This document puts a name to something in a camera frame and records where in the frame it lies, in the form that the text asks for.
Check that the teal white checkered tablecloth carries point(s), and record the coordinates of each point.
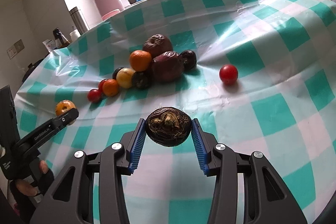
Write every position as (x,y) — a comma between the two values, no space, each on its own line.
(282,104)

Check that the red tomato front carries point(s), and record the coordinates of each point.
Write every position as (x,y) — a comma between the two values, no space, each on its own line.
(94,96)

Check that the wrinkled passion fruit right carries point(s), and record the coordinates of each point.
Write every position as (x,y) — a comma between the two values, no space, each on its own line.
(167,67)

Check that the red tomato rear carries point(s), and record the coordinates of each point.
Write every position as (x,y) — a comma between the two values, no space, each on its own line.
(101,85)

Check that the orange mandarin top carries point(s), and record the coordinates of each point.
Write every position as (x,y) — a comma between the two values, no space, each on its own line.
(140,60)

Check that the striped yellow melon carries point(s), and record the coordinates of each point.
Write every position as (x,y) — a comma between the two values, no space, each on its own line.
(64,106)

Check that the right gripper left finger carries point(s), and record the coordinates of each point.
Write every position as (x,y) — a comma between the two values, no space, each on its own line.
(69,199)

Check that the pale yellow round fruit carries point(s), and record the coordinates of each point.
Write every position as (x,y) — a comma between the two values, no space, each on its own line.
(124,77)

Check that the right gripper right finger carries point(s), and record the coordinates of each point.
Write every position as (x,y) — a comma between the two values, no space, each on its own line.
(266,198)

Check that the wrinkled passion fruit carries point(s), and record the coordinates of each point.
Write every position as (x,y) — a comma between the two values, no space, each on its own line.
(167,67)
(157,45)

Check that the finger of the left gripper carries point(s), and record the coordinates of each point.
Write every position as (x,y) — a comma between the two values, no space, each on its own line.
(66,118)

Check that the dark wrinkled fruit right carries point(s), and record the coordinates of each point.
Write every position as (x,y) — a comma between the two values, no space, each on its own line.
(189,59)

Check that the wrinkled passion fruit back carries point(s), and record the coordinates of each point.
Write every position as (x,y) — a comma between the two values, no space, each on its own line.
(157,45)

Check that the steel thermos flask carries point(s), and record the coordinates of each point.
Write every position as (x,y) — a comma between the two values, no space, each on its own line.
(79,20)

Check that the orange mandarin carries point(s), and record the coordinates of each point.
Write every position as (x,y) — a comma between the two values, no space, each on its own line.
(110,88)
(140,60)

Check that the dark brown fruit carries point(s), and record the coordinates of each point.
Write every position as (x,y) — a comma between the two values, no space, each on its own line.
(168,126)

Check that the dark mangosteen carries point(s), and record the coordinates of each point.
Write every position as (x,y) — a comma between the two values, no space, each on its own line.
(114,75)
(142,80)

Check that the small red cherry tomato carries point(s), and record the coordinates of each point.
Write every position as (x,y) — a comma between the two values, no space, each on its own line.
(228,74)

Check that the dark glass bottle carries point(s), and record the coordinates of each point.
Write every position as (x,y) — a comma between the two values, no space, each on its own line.
(60,40)

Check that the left hand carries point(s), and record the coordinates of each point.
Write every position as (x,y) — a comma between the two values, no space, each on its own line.
(22,189)

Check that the wall socket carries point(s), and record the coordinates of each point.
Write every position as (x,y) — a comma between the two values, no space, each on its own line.
(15,49)

